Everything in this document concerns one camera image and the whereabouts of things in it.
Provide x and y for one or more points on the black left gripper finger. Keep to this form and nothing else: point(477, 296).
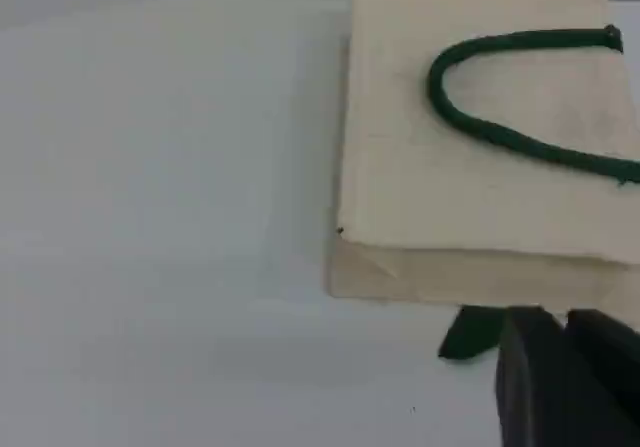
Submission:
point(610, 367)
point(530, 392)

